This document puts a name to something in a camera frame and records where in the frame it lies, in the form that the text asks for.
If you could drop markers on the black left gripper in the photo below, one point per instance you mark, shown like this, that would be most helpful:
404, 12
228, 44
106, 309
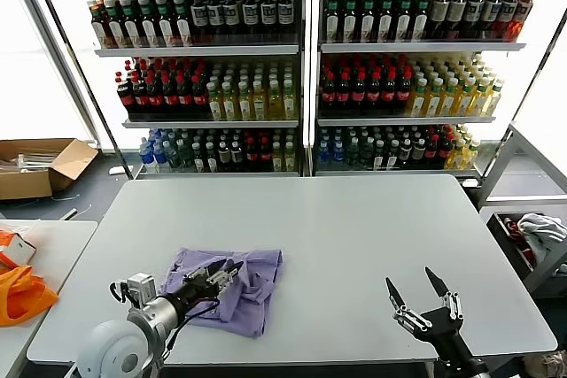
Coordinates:
195, 291

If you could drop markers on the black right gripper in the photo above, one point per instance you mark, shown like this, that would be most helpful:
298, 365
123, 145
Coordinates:
440, 329

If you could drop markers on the purple printed t-shirt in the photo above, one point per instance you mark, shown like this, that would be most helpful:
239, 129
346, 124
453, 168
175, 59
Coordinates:
252, 303

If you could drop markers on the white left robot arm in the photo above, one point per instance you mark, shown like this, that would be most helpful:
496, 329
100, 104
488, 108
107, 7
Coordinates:
115, 347

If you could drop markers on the grey clothes bin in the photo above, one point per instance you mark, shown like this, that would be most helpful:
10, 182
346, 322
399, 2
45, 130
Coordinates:
507, 245

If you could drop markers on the dark drink bottle white cap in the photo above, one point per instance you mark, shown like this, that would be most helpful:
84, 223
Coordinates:
418, 152
212, 159
353, 153
378, 156
224, 156
199, 159
405, 152
392, 156
366, 153
237, 156

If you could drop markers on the red garment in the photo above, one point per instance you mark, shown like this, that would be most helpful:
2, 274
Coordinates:
516, 229

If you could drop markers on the dark green bottle white cap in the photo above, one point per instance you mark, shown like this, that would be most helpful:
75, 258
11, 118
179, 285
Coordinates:
184, 156
173, 157

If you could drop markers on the blue drink bottle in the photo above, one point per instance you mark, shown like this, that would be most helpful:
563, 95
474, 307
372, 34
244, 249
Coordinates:
339, 152
146, 157
325, 152
159, 159

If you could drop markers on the cola bottle red cap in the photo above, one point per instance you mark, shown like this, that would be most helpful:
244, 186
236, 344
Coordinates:
444, 150
328, 92
199, 97
252, 154
265, 154
432, 150
155, 98
141, 98
126, 99
344, 92
404, 92
389, 92
184, 97
374, 92
170, 97
359, 92

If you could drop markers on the yellow green drink bottle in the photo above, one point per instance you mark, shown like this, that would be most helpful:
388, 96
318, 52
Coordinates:
289, 157
277, 157

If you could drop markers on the white crumpled garment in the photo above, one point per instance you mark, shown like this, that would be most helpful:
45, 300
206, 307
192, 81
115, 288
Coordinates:
540, 232

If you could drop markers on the beige sneaker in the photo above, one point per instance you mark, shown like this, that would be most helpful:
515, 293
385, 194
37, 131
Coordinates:
551, 364

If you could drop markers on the yellow juice bottle green label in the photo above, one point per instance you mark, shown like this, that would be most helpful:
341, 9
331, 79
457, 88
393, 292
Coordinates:
260, 105
215, 105
275, 105
245, 105
458, 156
480, 101
289, 105
434, 101
465, 101
449, 101
418, 101
472, 154
494, 101
230, 105

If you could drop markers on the black diagonal pole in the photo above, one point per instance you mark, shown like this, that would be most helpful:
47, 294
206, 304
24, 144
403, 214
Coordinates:
491, 161
81, 68

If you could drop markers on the grey metal strip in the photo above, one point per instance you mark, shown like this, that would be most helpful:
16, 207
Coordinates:
68, 213

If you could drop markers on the orange cloth bag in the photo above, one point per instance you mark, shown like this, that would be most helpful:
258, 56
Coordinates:
22, 303

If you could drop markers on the small orange white box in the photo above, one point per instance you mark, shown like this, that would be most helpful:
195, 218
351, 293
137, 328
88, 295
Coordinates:
20, 249

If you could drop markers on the open cardboard box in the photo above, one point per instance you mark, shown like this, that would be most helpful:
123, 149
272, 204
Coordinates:
26, 183

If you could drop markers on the clear plastic packets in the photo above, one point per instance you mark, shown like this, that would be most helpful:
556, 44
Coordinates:
31, 160

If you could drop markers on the steel shelf rack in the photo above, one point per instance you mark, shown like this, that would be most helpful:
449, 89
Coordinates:
421, 47
199, 51

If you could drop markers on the dark tea bottle green neck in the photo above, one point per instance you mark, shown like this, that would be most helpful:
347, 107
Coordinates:
404, 21
117, 30
166, 30
183, 29
421, 21
367, 21
149, 30
386, 21
350, 21
133, 30
332, 21

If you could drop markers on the dark bottle blue white label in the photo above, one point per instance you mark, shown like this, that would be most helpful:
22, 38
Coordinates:
491, 13
200, 17
268, 15
230, 17
286, 15
474, 13
215, 17
250, 15

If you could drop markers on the red tea bottle white label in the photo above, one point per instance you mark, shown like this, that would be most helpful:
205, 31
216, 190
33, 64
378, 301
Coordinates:
99, 28

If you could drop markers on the grey metal beam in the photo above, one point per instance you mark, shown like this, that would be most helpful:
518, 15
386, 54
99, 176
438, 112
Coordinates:
55, 46

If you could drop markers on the dark bottle grey label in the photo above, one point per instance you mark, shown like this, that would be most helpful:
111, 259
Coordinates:
456, 13
438, 15

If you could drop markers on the red drink bottle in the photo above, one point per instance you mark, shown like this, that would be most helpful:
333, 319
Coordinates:
524, 13

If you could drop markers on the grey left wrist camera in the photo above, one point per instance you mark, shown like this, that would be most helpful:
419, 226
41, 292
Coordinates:
139, 285

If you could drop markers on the grey metal rack frame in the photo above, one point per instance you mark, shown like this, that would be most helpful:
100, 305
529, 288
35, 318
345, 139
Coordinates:
498, 161

